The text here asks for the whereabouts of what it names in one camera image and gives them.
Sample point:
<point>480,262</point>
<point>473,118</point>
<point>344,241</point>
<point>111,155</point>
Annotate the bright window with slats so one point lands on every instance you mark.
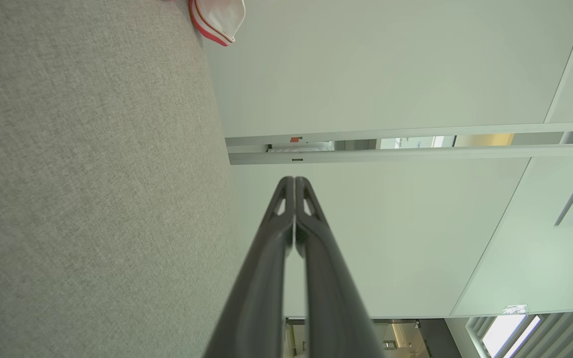
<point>508,334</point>

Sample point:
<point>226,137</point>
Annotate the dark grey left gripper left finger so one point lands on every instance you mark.
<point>256,298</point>

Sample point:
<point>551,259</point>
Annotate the red white numbered jersey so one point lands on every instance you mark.
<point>219,17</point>

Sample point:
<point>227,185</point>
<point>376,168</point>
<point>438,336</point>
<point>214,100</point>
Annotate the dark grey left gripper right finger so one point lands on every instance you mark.
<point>331,298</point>

